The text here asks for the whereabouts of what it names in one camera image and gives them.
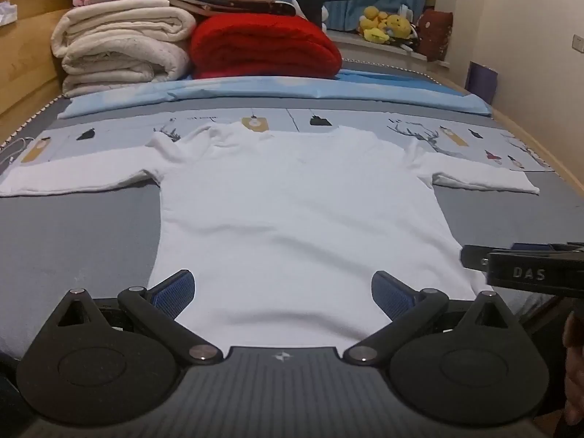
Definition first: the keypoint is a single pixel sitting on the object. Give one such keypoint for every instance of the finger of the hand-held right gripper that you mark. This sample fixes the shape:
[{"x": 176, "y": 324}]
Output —
[
  {"x": 472, "y": 256},
  {"x": 524, "y": 273}
]

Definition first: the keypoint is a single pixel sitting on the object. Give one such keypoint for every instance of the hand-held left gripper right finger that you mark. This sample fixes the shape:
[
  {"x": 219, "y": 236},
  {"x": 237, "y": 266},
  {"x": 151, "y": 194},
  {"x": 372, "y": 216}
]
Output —
[{"x": 388, "y": 294}]

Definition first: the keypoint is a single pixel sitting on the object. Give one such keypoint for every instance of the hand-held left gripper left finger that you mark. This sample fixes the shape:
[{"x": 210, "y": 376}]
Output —
[{"x": 175, "y": 293}]

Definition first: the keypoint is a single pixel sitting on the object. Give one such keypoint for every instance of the white long-sleeve shirt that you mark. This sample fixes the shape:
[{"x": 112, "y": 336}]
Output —
[{"x": 296, "y": 214}]

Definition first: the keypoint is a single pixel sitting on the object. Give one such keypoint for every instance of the person's right hand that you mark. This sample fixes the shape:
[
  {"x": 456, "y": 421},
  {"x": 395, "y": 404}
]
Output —
[{"x": 575, "y": 365}]

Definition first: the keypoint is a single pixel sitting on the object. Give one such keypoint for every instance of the purple box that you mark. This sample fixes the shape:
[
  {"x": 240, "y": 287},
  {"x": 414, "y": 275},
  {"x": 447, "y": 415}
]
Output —
[{"x": 481, "y": 82}]

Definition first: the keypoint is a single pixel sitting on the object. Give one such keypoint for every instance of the printed light grey bed sheet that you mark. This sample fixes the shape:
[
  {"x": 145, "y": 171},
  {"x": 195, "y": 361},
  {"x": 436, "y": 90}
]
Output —
[{"x": 356, "y": 121}]

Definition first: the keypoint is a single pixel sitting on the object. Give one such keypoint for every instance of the light blue folded sheet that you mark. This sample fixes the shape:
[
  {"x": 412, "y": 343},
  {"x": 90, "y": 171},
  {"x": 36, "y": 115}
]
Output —
[{"x": 273, "y": 89}]

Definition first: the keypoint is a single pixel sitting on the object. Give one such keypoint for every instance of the dark red plush cushion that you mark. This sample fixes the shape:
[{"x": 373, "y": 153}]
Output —
[{"x": 435, "y": 32}]

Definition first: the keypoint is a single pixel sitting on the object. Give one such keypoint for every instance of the white window ledge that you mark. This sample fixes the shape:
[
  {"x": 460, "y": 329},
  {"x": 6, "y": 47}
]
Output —
[{"x": 365, "y": 50}]

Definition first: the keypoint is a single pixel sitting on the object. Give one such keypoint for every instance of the yellow plush toy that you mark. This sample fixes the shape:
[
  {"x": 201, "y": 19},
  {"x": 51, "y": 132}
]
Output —
[
  {"x": 372, "y": 14},
  {"x": 376, "y": 35},
  {"x": 398, "y": 25}
]

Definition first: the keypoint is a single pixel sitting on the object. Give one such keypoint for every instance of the red folded blanket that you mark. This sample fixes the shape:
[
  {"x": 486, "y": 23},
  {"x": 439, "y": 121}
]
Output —
[{"x": 264, "y": 45}]

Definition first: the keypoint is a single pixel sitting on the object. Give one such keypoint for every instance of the wooden headboard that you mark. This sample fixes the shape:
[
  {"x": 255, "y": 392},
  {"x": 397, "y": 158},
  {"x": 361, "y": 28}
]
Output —
[{"x": 27, "y": 64}]

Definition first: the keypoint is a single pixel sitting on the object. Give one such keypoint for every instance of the dark-trimmed folded mat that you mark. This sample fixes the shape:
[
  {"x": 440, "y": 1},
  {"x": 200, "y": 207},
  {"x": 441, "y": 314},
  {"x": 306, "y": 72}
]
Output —
[{"x": 255, "y": 8}]

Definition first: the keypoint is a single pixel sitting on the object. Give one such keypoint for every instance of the white crumpled paper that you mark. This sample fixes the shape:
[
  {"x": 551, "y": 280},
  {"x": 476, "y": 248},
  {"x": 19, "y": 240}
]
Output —
[{"x": 7, "y": 12}]

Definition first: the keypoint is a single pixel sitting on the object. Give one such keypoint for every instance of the white wall switch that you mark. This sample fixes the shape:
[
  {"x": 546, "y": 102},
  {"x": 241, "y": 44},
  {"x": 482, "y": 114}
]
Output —
[{"x": 578, "y": 43}]

